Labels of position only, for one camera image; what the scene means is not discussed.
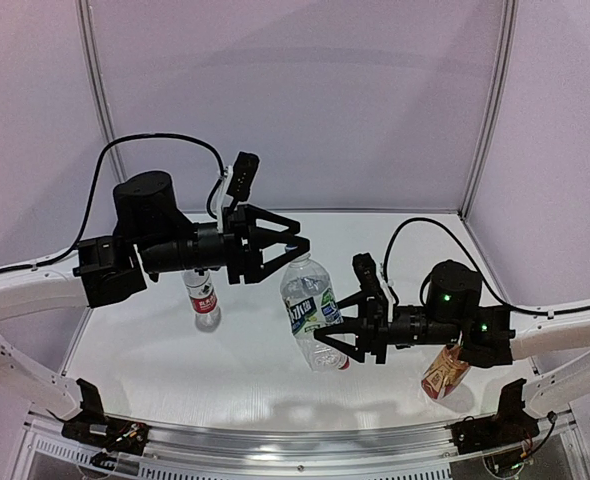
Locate clear bottle green blue label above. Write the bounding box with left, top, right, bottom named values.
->
left=280, top=253, right=349, bottom=373

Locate clear bottle red label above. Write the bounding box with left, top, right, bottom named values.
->
left=182, top=270, right=222, bottom=333

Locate red bottle cap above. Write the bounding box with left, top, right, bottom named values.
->
left=338, top=359, right=350, bottom=371

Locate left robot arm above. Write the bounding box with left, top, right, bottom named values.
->
left=0, top=171, right=310, bottom=423

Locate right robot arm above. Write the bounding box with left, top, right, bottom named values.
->
left=314, top=254, right=590, bottom=418

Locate amber tea bottle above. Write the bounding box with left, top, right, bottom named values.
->
left=421, top=345, right=470, bottom=400

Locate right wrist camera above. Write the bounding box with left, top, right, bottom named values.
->
left=352, top=253, right=395, bottom=320

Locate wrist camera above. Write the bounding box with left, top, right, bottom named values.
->
left=206, top=152, right=260, bottom=225
left=352, top=253, right=395, bottom=320

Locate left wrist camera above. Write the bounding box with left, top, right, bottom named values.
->
left=206, top=152, right=260, bottom=225

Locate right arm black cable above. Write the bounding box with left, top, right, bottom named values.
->
left=382, top=215, right=590, bottom=316

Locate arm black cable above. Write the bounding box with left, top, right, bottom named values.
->
left=382, top=215, right=590, bottom=316
left=0, top=132, right=226, bottom=281

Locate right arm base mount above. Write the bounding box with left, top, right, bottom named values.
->
left=447, top=379, right=540, bottom=455

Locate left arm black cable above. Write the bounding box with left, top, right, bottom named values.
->
left=0, top=132, right=226, bottom=281

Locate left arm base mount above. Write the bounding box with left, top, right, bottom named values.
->
left=62, top=379, right=150, bottom=470

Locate aluminium front rail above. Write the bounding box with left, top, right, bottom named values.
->
left=22, top=417, right=576, bottom=480

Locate left aluminium frame post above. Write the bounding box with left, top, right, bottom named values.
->
left=75, top=0, right=128, bottom=209

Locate aluminium frame post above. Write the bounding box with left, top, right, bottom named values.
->
left=458, top=0, right=519, bottom=223
left=75, top=0, right=128, bottom=209

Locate right aluminium frame post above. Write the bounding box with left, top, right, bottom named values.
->
left=458, top=0, right=519, bottom=223

